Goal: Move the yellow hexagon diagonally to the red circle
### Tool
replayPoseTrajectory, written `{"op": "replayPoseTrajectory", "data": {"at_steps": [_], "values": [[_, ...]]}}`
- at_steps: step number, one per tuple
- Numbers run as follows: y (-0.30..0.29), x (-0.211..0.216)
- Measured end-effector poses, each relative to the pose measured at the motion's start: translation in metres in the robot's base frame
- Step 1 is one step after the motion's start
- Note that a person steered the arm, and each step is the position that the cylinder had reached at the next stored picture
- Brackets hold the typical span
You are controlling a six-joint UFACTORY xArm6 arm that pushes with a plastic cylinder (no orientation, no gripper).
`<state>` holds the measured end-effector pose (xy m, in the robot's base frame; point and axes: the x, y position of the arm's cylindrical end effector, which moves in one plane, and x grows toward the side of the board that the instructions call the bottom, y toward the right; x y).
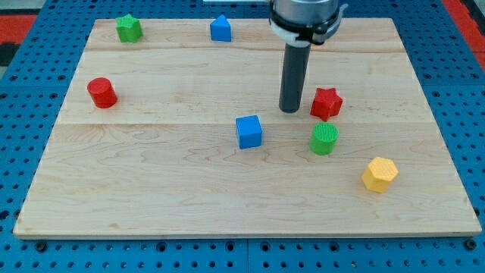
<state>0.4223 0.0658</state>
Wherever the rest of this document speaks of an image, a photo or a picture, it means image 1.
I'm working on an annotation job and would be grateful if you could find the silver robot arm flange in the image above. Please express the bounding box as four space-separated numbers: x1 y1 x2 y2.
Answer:
269 0 348 48

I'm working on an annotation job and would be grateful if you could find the yellow hexagon block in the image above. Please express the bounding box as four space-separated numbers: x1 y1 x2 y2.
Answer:
361 157 399 193

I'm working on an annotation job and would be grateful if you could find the blue cube block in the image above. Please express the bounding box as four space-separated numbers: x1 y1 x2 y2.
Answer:
236 115 263 149

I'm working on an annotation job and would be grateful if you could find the light wooden board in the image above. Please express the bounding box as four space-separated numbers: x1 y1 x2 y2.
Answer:
14 18 482 240

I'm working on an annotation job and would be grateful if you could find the green cylinder block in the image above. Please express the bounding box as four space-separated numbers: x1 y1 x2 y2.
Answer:
309 122 340 155

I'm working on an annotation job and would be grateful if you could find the red star block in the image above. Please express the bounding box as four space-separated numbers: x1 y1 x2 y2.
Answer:
310 88 343 121

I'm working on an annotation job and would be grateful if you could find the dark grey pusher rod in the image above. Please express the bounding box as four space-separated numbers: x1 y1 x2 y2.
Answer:
279 44 311 113

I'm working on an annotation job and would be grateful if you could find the blue triangle block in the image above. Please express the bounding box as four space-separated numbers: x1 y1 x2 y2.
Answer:
209 14 232 42

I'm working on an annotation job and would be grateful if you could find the red cylinder block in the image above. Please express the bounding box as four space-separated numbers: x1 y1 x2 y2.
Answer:
87 77 117 108

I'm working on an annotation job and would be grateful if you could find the green star block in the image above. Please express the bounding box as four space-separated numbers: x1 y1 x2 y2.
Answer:
115 14 143 43

